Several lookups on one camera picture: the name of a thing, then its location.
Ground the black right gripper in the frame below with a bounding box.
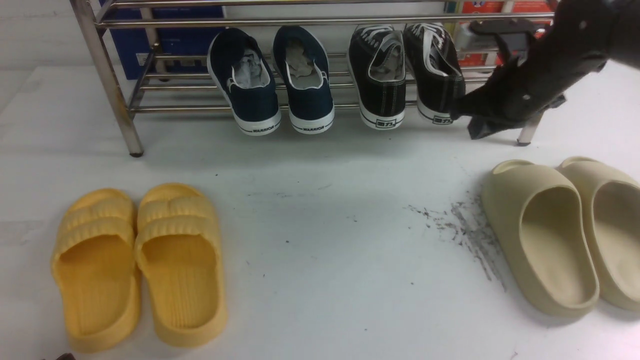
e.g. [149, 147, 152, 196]
[450, 0, 616, 141]

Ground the black canvas sneaker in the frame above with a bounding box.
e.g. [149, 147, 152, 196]
[346, 24, 407, 131]
[402, 23, 466, 126]

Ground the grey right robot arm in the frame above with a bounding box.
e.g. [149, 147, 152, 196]
[451, 0, 640, 140]

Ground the stainless steel shoe rack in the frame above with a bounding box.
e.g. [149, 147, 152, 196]
[70, 0, 557, 158]

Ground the red cardboard box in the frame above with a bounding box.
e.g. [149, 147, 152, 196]
[444, 0, 554, 68]

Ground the left beige foam slide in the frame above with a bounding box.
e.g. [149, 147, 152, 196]
[480, 159, 600, 318]

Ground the beige foam slide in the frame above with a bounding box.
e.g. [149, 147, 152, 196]
[480, 159, 600, 318]
[557, 156, 640, 313]

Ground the right beige foam slide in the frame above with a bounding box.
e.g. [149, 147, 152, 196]
[557, 156, 640, 313]

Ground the right navy canvas shoe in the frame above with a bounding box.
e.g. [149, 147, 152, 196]
[271, 25, 335, 135]

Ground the navy canvas shoe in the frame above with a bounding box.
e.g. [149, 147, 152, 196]
[271, 25, 335, 135]
[206, 27, 282, 136]

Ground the left navy canvas shoe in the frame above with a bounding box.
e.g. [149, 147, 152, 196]
[206, 27, 282, 136]

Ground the right yellow rubber slipper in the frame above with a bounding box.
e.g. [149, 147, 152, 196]
[134, 183, 228, 348]

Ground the yellow rubber slipper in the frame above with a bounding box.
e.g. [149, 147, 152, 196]
[50, 187, 142, 353]
[134, 183, 228, 348]

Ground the blue cardboard box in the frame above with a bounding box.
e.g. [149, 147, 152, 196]
[109, 6, 226, 80]

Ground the left yellow rubber slipper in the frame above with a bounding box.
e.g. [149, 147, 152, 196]
[50, 187, 142, 353]

